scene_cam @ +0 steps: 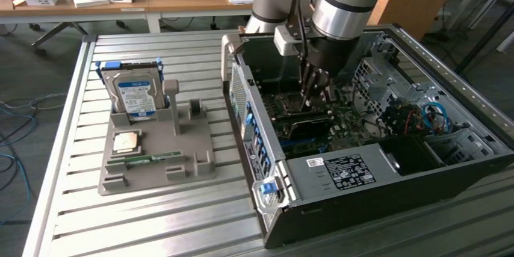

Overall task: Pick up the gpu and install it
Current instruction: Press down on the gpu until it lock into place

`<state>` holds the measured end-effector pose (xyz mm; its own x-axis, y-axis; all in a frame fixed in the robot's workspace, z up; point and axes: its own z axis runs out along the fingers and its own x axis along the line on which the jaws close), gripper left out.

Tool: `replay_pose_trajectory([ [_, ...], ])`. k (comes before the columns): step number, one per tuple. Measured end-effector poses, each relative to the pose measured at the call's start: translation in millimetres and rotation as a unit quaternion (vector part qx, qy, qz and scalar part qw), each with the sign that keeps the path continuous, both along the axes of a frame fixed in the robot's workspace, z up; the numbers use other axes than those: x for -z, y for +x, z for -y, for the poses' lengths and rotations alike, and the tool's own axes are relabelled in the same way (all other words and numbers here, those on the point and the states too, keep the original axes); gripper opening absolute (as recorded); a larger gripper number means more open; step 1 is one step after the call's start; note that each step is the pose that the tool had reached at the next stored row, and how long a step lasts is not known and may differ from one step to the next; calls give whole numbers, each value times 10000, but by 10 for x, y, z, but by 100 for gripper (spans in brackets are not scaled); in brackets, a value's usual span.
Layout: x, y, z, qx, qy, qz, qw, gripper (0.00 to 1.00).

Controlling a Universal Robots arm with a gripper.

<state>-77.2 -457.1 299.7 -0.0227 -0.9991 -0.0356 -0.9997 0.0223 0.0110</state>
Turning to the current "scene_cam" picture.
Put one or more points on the CPU socket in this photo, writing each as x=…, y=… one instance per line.
x=289, y=102

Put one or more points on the black plastic fan shroud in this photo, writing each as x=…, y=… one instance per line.
x=413, y=157

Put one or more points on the wooden cabinet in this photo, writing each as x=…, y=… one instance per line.
x=426, y=4

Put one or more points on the green motherboard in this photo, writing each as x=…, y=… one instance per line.
x=349, y=127

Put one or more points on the blue expansion slot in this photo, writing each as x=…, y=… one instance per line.
x=297, y=142

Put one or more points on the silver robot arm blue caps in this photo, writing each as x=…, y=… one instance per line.
x=345, y=7

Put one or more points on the grey power supply unit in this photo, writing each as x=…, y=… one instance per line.
x=309, y=178

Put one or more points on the grey printed parts rack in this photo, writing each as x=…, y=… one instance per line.
x=161, y=148

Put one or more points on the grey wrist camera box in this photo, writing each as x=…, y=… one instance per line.
x=286, y=41

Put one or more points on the hard disk in blue caddy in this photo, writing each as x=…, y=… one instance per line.
x=134, y=94

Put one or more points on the black open PC case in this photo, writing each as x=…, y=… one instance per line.
x=361, y=209

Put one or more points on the Nvidia graphics card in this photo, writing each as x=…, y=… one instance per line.
x=312, y=129

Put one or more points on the blue case latch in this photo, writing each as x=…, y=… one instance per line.
x=268, y=187

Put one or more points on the green RAM stick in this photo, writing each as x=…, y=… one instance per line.
x=153, y=158

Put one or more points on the metal disk bay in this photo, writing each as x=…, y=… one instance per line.
x=463, y=148

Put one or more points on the wooden desk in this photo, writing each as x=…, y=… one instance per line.
x=61, y=10

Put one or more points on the CPU chip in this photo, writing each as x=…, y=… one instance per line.
x=126, y=143

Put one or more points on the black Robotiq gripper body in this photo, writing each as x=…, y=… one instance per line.
x=332, y=53

